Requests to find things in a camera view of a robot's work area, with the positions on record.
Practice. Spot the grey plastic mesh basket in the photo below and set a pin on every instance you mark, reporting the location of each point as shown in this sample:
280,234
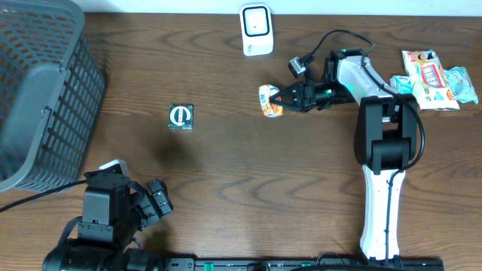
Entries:
51,94

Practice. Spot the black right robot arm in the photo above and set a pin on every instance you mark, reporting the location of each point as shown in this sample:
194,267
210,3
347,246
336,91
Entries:
384,141

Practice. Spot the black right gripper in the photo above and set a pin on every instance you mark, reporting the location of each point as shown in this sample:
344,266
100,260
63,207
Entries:
302,94

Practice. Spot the teal white Kleenex tissue pack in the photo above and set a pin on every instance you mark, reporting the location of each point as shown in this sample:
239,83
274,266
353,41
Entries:
401,84

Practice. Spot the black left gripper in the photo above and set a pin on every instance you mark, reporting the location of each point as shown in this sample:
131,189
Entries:
151,203

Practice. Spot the cream wipes pack blue edges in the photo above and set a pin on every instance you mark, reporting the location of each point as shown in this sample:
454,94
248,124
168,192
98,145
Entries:
429,83

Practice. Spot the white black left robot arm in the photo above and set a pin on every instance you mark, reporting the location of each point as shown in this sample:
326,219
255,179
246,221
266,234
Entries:
115,209

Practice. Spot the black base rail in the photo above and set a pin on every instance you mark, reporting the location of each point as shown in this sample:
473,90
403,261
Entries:
328,262

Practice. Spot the black healing ointment box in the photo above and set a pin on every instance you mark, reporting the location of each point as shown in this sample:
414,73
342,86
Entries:
181,117

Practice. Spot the green soft wipes pack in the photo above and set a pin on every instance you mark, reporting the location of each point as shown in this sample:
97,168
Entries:
461,85

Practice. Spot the orange tissue pack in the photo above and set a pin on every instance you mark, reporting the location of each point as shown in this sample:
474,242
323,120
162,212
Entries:
269,109

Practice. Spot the white barcode scanner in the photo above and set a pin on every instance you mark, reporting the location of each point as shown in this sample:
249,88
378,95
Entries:
257,29

